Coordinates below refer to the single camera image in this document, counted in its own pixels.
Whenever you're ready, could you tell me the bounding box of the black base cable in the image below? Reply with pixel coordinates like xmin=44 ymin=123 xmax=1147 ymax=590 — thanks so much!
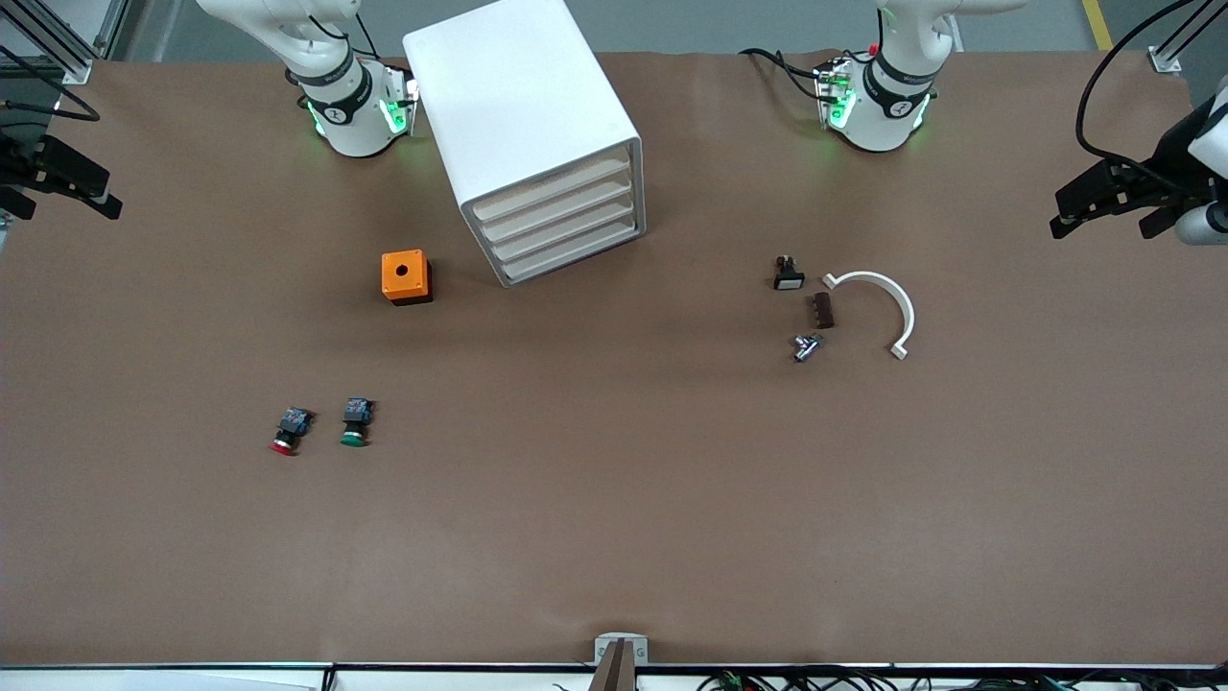
xmin=739 ymin=46 xmax=826 ymax=102

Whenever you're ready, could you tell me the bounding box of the brown table mat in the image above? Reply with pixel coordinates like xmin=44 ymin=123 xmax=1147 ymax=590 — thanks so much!
xmin=0 ymin=50 xmax=1228 ymax=668

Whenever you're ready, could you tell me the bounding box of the black cable bundle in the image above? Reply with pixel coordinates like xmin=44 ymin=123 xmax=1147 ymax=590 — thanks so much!
xmin=552 ymin=669 xmax=1228 ymax=691

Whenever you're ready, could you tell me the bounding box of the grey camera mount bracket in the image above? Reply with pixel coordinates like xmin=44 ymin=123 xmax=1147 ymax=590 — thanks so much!
xmin=590 ymin=632 xmax=649 ymax=691

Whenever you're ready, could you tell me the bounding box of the green push button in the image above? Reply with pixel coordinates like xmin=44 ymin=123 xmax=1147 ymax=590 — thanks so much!
xmin=339 ymin=396 xmax=375 ymax=448

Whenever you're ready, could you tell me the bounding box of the arm base connector panel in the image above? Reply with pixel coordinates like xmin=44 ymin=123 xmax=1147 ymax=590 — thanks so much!
xmin=380 ymin=63 xmax=419 ymax=135
xmin=815 ymin=58 xmax=857 ymax=131

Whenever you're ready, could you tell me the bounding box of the white drawer cabinet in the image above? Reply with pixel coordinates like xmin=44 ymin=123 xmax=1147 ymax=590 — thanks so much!
xmin=402 ymin=0 xmax=647 ymax=289

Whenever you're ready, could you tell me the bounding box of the aluminium frame post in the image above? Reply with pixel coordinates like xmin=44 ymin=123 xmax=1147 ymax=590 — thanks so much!
xmin=1146 ymin=0 xmax=1228 ymax=75
xmin=0 ymin=0 xmax=130 ymax=85

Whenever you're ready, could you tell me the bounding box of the red push button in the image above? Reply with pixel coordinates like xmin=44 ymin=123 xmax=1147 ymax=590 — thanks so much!
xmin=269 ymin=407 xmax=313 ymax=457

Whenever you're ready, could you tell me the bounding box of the white curved bracket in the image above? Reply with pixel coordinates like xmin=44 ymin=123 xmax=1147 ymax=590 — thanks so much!
xmin=822 ymin=271 xmax=916 ymax=361

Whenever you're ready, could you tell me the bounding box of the orange button enclosure box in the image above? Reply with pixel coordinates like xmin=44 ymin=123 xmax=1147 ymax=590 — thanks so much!
xmin=381 ymin=250 xmax=434 ymax=306

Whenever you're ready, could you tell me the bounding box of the white table edge profile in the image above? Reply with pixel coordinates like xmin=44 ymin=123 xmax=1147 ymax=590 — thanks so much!
xmin=0 ymin=662 xmax=1228 ymax=691

